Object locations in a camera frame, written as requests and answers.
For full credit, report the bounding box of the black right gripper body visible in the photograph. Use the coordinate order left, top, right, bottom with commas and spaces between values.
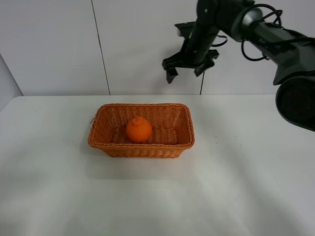
162, 20, 219, 70

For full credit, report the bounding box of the orange wicker basket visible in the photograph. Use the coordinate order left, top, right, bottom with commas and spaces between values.
88, 103, 195, 158

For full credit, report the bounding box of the orange fruit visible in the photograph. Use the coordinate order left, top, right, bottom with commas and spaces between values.
126, 116, 153, 143

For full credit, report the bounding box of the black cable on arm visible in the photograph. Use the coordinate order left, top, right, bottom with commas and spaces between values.
212, 6, 283, 61

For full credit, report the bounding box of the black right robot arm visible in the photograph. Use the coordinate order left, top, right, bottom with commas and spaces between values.
162, 0, 315, 131

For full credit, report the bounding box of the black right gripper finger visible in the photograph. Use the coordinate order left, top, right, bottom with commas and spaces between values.
166, 68, 178, 84
194, 60, 214, 77

